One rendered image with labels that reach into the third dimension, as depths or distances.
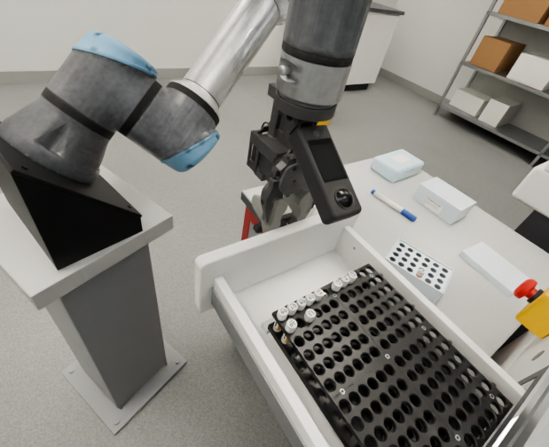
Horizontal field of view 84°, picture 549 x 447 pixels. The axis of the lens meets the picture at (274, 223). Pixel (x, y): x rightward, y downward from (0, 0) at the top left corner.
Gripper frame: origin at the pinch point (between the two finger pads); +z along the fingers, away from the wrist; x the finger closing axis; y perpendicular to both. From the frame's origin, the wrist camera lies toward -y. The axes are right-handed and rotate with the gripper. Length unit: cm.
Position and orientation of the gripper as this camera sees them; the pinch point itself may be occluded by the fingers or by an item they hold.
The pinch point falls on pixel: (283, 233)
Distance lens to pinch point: 46.8
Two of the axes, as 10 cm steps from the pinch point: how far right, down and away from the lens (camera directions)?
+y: -5.5, -6.3, 5.5
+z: -1.7, 7.2, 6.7
